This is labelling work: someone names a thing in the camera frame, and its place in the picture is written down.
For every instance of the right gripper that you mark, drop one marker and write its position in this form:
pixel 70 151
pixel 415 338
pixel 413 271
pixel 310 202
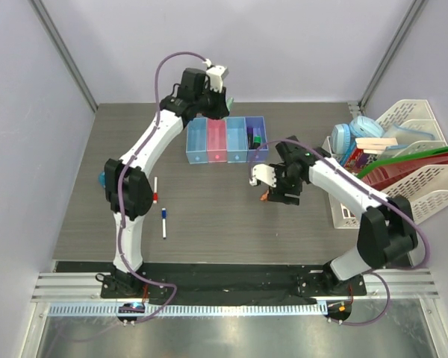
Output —
pixel 278 194

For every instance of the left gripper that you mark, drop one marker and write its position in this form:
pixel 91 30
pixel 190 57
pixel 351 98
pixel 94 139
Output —
pixel 222 110

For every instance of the green utility knife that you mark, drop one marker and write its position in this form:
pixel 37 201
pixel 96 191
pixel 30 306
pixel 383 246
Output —
pixel 229 103

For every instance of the purple capped black highlighter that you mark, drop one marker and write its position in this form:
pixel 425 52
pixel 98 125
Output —
pixel 249 133

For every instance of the purple plastic box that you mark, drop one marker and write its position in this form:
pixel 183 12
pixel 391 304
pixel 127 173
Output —
pixel 259 129

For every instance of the green capped black highlighter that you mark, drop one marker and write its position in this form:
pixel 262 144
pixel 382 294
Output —
pixel 256 142

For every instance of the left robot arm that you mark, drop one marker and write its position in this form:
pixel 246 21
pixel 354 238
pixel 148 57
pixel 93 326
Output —
pixel 127 186

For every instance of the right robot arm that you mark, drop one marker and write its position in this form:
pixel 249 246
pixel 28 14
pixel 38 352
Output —
pixel 387 230

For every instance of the pink plastic box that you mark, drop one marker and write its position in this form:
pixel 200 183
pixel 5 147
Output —
pixel 216 141

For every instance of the light blue box middle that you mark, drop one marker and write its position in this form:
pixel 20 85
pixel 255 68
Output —
pixel 236 137

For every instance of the light blue box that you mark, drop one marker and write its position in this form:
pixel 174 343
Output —
pixel 236 137
pixel 196 144

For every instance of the light blue box left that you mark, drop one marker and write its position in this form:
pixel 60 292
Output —
pixel 196 144

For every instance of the white mesh basket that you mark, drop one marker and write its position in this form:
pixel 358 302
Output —
pixel 342 218

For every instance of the wooden stick bundle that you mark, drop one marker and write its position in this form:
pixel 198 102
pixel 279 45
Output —
pixel 373 145

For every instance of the red capped white marker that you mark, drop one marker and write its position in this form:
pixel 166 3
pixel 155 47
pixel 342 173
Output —
pixel 155 190

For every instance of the blue capped white marker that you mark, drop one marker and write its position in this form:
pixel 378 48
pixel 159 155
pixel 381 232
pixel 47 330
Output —
pixel 164 222

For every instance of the white mesh file rack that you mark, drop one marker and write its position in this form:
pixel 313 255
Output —
pixel 413 124

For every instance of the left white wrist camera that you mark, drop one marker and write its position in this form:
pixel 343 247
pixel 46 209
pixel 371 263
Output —
pixel 216 74

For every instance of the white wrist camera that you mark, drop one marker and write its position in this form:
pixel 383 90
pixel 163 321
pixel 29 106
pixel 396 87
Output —
pixel 263 173
pixel 216 74

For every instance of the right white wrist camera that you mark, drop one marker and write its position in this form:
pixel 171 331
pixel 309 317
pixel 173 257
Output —
pixel 263 173

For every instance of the white slotted cable duct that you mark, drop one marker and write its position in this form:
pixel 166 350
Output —
pixel 126 310

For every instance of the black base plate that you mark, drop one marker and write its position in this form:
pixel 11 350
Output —
pixel 227 284

